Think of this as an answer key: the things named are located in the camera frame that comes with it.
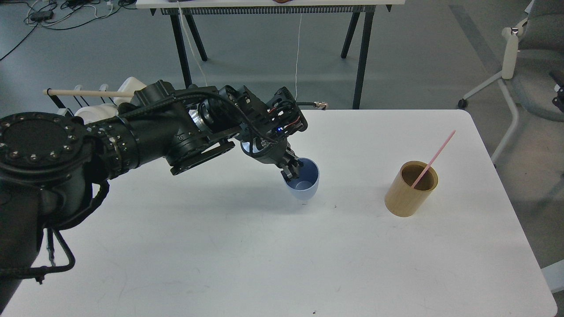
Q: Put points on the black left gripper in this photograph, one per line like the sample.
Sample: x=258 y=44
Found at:
x=267 y=126

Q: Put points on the blue plastic cup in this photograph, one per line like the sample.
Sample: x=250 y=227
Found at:
x=306 y=185

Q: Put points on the pink chopstick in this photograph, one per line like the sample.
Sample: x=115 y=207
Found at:
x=433 y=159

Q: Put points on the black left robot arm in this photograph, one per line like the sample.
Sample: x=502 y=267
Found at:
x=55 y=170

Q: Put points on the bamboo cylinder holder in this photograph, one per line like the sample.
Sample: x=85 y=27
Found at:
x=410 y=188

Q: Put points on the background trestle table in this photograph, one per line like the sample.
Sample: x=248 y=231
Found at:
x=318 y=47

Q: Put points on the white cups on rack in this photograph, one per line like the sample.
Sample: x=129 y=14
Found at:
x=91 y=114

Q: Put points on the wooden dowel rack handle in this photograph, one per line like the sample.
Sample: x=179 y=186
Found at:
x=57 y=92

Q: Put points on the black wire dish rack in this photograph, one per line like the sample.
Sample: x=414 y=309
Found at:
x=69 y=105

